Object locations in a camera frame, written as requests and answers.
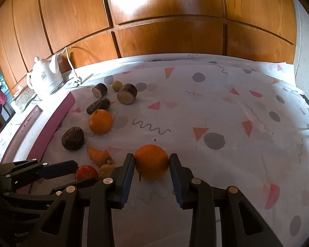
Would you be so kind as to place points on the pink rimmed white tray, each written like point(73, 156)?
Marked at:
point(37, 129)

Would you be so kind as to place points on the woven tissue box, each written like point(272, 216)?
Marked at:
point(22, 99)

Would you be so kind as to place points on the dark oblong fruit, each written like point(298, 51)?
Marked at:
point(101, 104)

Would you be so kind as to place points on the yellowish small fruit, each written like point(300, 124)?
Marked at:
point(106, 170)

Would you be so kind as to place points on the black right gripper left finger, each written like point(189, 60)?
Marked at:
point(108, 194)

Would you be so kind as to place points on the red tomato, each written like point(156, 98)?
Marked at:
point(86, 172)

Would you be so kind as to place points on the dark round avocado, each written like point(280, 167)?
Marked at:
point(73, 138)

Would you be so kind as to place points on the patterned white tablecloth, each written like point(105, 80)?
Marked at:
point(241, 126)

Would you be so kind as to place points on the brown cut log piece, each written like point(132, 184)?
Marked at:
point(127, 94)

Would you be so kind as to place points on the white ceramic kettle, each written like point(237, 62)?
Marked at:
point(45, 76)

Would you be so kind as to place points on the orange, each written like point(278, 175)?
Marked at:
point(152, 162)

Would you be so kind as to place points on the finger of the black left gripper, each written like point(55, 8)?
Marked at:
point(85, 183)
point(28, 171)

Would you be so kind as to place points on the wooden wall cabinet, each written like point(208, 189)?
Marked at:
point(98, 30)

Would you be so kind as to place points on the small yellow-brown fruit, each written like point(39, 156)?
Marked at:
point(117, 85)

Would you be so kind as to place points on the orange carrot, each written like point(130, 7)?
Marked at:
point(99, 157)

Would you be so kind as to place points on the small cut log piece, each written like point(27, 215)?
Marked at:
point(99, 90)

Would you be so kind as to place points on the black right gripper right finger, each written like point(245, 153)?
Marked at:
point(194, 194)

